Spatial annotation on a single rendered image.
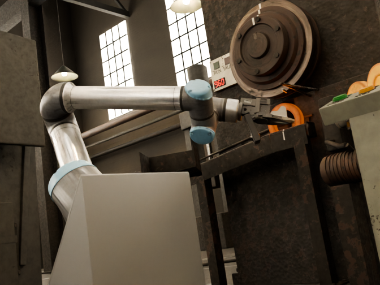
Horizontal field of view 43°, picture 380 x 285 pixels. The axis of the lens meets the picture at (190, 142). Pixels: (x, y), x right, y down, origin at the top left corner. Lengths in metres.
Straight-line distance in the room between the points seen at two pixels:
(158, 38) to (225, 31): 9.36
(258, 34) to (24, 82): 2.74
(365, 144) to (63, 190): 0.79
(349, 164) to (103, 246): 1.13
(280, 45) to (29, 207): 3.07
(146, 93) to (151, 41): 10.56
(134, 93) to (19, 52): 3.03
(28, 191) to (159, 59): 7.80
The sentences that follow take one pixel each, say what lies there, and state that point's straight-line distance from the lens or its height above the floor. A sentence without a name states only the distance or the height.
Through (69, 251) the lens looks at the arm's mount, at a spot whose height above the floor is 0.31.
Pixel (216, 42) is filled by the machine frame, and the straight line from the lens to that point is 2.79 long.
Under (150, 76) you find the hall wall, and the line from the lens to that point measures 12.08.
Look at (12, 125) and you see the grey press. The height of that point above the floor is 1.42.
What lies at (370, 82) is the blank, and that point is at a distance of 1.89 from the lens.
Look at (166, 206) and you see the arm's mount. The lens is 1.21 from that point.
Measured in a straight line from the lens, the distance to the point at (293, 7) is 2.36.
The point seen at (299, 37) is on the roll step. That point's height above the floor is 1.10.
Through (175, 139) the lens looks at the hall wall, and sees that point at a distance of 11.27.
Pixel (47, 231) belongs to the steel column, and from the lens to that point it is 8.78.
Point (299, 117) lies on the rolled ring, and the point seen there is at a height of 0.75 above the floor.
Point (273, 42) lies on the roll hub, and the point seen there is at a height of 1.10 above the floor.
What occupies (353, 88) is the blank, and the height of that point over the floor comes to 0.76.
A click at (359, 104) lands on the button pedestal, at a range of 1.30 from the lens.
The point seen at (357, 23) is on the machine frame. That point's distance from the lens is 2.36.
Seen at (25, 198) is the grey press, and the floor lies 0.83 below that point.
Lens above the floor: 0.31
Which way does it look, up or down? 11 degrees up
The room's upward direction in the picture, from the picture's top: 9 degrees counter-clockwise
